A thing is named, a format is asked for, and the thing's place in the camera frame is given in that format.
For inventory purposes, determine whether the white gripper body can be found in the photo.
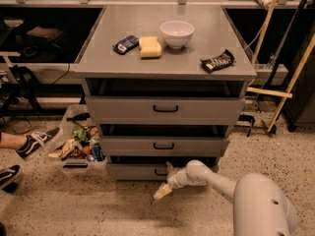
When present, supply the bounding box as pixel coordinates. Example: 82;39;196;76
166;167;189;189

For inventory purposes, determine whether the grey bottom drawer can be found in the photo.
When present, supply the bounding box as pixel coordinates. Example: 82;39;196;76
108;164;167;181

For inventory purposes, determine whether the grey drawer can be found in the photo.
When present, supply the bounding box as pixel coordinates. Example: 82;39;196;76
100;136;229;157
86;96;245;125
108;164;167;181

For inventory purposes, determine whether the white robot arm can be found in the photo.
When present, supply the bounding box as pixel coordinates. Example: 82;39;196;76
154;160;298;236

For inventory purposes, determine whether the grey middle drawer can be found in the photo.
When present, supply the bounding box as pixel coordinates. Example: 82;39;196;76
100;136;229;157

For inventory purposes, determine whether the grey drawer cabinet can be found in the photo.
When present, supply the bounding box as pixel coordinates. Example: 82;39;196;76
76;5;256;180

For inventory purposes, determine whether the grey top drawer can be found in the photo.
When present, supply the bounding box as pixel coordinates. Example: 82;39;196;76
86;96;245;125

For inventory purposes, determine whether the blue soda can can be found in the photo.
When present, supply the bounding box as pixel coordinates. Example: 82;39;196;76
92;145;103;161

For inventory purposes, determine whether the orange fruit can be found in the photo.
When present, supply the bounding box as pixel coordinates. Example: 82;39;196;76
82;146;91;154

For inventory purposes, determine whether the clear plastic bin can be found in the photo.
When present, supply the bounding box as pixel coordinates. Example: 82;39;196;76
48;104;107;176

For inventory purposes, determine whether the green produce item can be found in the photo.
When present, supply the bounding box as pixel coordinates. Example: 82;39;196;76
73;128;89;143

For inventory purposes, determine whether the crinkled snack bag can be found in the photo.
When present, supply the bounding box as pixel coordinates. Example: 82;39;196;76
48;139;82;160

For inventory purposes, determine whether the yellow sponge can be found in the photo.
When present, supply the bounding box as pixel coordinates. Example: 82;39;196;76
139;36;161;58

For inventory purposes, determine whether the black candy bar wrapper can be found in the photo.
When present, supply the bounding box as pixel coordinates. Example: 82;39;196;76
201;49;235;73

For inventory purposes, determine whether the blue snack packet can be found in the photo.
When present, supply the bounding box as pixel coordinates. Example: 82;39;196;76
113;35;139;55

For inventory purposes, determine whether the white bowl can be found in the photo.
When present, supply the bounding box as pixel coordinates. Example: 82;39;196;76
159;21;195;49

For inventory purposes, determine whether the black white sneaker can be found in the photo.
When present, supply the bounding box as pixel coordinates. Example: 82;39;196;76
17;128;62;160
0;164;23;193

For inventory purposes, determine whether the person's lower leg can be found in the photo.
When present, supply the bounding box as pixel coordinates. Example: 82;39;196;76
0;132;27;150

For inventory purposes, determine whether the brown box on shelf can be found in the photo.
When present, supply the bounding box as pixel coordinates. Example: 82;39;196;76
27;26;64;43

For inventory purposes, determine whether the wooden easel frame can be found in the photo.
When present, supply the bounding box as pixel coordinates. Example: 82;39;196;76
246;0;315;135

